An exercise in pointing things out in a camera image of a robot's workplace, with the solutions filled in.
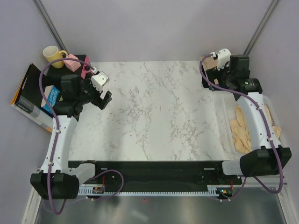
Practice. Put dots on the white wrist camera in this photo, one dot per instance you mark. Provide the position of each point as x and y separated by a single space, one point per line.
99 80
223 58

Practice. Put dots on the blue paperback book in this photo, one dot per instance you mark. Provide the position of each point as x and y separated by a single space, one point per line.
51 93

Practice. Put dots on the white cable duct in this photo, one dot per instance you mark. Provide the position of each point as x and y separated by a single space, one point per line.
98 190

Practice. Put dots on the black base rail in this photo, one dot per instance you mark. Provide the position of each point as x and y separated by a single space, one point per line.
162 175

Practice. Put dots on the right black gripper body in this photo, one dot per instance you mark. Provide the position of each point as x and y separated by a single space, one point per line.
223 76

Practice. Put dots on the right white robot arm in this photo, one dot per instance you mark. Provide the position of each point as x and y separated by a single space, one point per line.
259 162

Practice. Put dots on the folded tan t shirt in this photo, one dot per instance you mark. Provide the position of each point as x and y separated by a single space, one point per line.
209 68

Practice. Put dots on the right aluminium frame post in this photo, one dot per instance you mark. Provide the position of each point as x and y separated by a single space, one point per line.
261 26

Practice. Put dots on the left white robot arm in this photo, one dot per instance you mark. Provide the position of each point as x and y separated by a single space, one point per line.
55 179

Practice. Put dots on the cream yellow t shirt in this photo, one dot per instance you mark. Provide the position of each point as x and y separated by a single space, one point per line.
240 133

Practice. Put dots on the aluminium frame post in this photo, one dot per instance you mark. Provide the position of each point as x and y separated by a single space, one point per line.
261 26
49 23

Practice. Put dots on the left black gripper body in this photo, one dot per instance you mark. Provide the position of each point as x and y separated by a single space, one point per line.
88 93

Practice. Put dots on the black and pink box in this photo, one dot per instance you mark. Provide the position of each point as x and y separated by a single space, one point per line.
54 75

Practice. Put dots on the black orange file folder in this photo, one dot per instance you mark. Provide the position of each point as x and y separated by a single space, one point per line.
28 98

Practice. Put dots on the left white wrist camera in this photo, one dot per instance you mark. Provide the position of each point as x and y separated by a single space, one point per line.
99 80

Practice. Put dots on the white plastic basket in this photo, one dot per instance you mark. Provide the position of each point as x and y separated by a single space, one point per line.
260 118

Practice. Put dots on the pink cube block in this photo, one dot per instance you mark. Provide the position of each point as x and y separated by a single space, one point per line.
72 65

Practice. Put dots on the yellow mug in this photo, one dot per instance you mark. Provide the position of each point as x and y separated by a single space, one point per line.
52 53

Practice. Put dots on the left aluminium frame post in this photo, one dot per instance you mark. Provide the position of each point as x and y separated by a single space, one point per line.
49 23

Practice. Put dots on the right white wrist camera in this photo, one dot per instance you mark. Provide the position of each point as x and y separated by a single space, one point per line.
223 58

